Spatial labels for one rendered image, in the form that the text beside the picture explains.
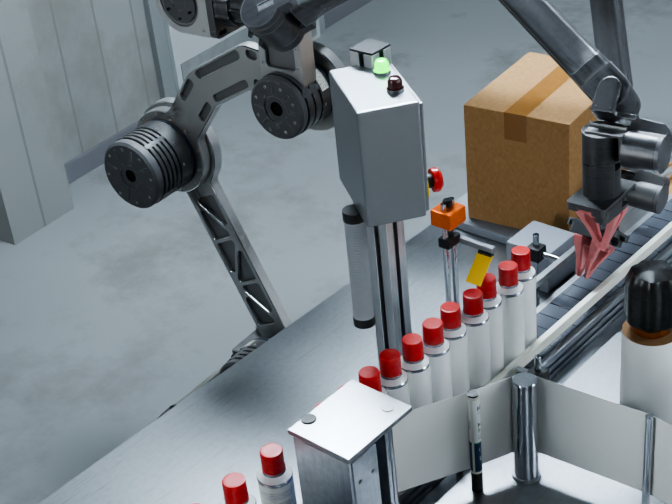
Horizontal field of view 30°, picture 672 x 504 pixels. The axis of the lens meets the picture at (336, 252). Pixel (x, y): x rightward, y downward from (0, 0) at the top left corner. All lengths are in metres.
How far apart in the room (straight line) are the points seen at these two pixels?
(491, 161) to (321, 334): 0.53
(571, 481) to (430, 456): 0.23
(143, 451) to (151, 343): 1.77
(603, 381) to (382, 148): 0.64
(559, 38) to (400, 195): 0.35
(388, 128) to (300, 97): 0.82
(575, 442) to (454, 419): 0.19
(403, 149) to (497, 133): 0.81
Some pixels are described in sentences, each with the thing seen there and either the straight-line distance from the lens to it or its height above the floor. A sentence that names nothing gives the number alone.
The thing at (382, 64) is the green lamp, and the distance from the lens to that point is 1.88.
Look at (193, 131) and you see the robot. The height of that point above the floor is 0.96.
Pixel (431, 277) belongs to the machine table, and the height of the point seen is 0.83.
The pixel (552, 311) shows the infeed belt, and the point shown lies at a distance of 2.38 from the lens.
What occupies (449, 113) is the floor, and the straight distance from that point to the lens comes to 5.21.
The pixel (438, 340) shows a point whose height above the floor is 1.06.
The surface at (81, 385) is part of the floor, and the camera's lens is 3.88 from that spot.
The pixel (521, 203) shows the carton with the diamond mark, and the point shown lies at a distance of 2.66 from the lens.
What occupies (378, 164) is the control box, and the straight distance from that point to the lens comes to 1.82.
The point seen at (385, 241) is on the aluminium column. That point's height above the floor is 1.17.
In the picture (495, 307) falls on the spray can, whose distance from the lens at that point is 2.11.
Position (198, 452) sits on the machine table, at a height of 0.83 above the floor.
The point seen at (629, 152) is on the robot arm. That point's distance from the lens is 1.86.
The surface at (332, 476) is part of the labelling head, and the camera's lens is 1.71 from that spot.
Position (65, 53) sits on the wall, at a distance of 4.95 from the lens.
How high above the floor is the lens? 2.22
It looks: 31 degrees down
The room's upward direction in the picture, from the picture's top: 6 degrees counter-clockwise
